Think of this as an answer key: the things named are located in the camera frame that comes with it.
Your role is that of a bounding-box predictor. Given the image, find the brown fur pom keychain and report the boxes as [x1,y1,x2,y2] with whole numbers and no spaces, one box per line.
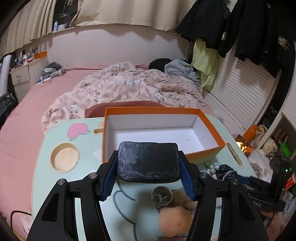
[171,188,197,211]

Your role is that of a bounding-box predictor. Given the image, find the shiny steel cup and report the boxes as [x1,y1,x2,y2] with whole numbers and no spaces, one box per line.
[151,186,173,206]

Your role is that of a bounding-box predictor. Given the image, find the black patterned cushion pouch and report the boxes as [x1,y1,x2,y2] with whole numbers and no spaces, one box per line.
[117,141,180,184]

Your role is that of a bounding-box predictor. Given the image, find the black drawstring pouch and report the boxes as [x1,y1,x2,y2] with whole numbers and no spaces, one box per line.
[215,164,249,184]

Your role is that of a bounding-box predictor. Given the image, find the tan round plush toy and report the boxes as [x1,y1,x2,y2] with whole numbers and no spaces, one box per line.
[159,206,193,237]

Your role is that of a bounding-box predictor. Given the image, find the mint green lap table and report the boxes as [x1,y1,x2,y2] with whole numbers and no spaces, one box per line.
[32,116,254,240]

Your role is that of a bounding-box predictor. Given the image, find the orange cardboard box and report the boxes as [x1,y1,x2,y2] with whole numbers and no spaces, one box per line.
[102,106,225,164]

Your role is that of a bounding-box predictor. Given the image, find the dark red cushion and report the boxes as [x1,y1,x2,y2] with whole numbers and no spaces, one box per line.
[84,100,167,119]

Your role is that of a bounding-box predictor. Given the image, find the pink patterned duvet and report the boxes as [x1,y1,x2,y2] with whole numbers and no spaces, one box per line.
[41,62,206,133]

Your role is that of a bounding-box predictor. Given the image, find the grey clothes pile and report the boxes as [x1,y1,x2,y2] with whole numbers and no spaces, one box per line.
[164,59,201,89]

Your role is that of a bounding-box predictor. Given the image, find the clothes heap on bed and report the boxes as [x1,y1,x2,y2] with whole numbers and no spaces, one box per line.
[36,62,66,84]

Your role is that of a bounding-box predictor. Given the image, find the black garment on bed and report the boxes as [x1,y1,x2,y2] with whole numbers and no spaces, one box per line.
[149,58,171,72]

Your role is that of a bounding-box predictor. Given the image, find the yellow-green hanging garment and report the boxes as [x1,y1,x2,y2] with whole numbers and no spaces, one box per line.
[191,39,219,91]

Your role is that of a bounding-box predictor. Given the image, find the white bedside cabinet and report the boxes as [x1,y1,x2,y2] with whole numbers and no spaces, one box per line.
[10,57,48,102]

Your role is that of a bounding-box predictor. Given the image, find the small orange box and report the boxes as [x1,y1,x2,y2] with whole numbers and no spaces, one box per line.
[34,51,48,60]

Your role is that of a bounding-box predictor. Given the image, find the white paper roll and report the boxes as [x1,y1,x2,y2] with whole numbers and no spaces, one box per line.
[0,55,11,96]

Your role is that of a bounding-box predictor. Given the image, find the white spray bottle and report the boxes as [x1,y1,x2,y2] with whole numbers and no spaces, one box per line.
[53,21,58,32]

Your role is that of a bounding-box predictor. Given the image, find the black hanging clothes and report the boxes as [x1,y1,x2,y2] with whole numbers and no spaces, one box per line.
[175,0,295,77]

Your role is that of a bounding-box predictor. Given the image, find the beige curtains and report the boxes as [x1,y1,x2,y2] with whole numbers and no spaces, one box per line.
[1,0,194,56]

